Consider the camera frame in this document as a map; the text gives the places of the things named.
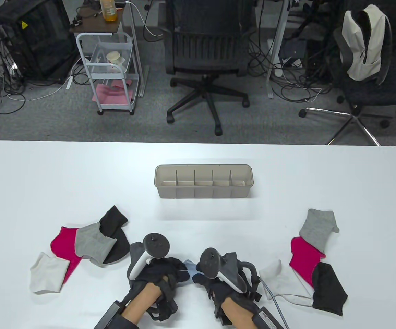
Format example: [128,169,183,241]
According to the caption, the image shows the white metal frame post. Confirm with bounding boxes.
[266,0,289,100]
[122,0,148,98]

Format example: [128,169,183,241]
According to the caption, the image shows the grey tracking controller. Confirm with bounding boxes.
[198,247,248,293]
[128,233,170,281]

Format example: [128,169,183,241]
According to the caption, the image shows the person's right forearm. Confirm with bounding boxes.
[220,296,258,324]

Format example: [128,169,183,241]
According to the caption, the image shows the pink sock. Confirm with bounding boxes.
[289,236,326,288]
[50,226,83,285]

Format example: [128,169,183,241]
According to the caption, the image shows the black computer tower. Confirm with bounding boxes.
[0,0,78,84]

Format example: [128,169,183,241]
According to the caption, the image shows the person's left forearm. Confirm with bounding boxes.
[121,284,162,322]

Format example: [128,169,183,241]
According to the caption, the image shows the beige divided organizer box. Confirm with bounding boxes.
[154,164,253,199]

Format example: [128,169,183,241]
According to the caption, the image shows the grey sock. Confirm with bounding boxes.
[74,222,118,268]
[299,208,340,252]

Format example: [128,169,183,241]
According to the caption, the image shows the white rolling cart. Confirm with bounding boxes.
[69,3,140,115]

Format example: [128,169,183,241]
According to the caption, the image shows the person's right hand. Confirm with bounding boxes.
[191,272,263,309]

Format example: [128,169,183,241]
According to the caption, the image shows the black cable tangle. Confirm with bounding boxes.
[0,33,27,137]
[249,33,337,103]

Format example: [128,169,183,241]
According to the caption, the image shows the bottle of orange liquid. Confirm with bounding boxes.
[99,0,118,22]

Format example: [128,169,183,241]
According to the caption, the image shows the pink cloth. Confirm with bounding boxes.
[92,80,135,105]

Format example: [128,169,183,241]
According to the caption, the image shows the white sock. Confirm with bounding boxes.
[259,259,314,307]
[30,252,70,294]

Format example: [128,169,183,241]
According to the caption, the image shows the cream backpack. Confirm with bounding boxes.
[341,5,392,84]

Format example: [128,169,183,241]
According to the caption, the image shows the black sock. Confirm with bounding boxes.
[312,262,348,316]
[99,205,131,265]

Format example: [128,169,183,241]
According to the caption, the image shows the grey cable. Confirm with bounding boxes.
[260,278,289,329]

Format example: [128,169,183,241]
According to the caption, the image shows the cream cup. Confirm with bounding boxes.
[106,51,127,65]

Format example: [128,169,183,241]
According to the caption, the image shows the person's left hand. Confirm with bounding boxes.
[127,257,190,309]

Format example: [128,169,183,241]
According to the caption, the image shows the dark chair with chrome base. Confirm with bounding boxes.
[299,10,396,146]

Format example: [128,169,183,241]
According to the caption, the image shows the black mesh office chair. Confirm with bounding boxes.
[164,0,256,136]

